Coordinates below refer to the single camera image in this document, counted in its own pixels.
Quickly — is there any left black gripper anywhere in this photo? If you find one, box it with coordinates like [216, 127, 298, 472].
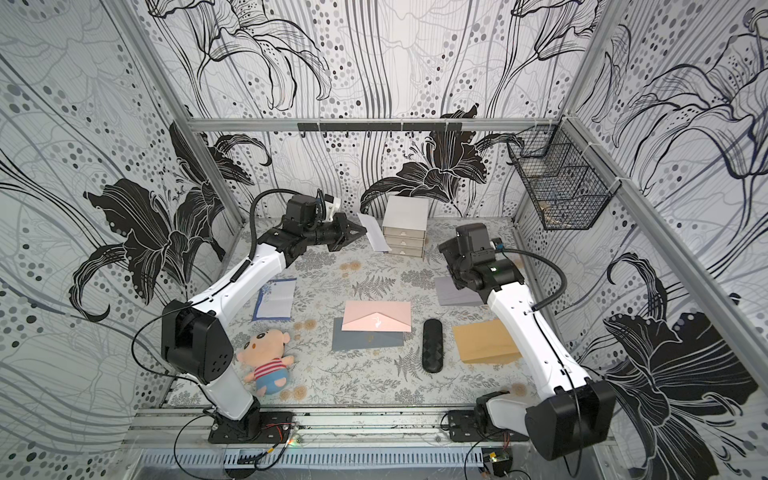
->
[297, 209, 363, 250]

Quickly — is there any pink envelope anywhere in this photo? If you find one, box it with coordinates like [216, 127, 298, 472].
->
[341, 300, 412, 333]

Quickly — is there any tan kraft envelope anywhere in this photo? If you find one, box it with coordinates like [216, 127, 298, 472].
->
[453, 319, 522, 365]

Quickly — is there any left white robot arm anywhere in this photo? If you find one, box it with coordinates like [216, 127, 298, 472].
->
[160, 188, 367, 421]

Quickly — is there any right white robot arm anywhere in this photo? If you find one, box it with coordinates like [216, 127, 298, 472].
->
[439, 223, 616, 460]

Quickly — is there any dark grey envelope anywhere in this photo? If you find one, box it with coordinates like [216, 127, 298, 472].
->
[331, 318, 404, 352]

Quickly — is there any white mini drawer box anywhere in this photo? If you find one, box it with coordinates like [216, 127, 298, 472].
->
[382, 196, 429, 258]

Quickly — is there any black remote control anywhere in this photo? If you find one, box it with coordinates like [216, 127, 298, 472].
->
[422, 318, 444, 374]

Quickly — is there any pig plush toy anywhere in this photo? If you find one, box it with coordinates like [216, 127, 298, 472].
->
[236, 329, 295, 398]

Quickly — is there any black wall bar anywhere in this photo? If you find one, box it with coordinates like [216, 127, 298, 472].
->
[297, 121, 463, 132]

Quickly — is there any black wire basket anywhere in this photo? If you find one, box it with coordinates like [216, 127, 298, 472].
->
[506, 120, 613, 231]

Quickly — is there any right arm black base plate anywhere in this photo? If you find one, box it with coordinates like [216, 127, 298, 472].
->
[440, 390, 529, 443]

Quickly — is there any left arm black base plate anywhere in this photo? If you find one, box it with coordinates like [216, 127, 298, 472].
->
[208, 411, 294, 445]

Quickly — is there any white slotted cable duct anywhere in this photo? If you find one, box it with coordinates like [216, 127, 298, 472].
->
[140, 447, 483, 470]

